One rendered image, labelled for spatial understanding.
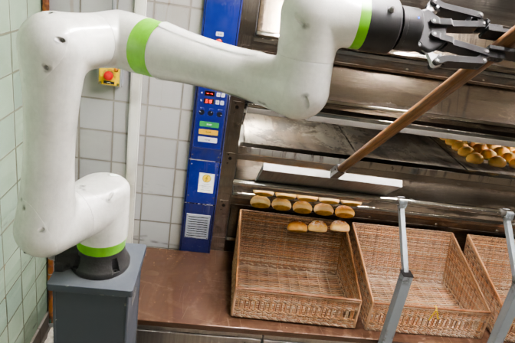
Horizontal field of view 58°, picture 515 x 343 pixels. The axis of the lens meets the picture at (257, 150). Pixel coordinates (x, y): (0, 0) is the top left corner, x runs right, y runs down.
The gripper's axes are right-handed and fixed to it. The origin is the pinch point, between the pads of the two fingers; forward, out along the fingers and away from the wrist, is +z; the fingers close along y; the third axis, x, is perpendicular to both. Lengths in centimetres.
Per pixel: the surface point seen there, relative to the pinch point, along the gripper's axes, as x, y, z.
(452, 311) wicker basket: -133, 47, 66
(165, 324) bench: -141, 61, -57
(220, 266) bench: -172, 35, -35
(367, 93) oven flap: -123, -47, 22
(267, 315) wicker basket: -142, 55, -15
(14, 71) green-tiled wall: -106, -28, -124
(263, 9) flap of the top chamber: -106, -72, -31
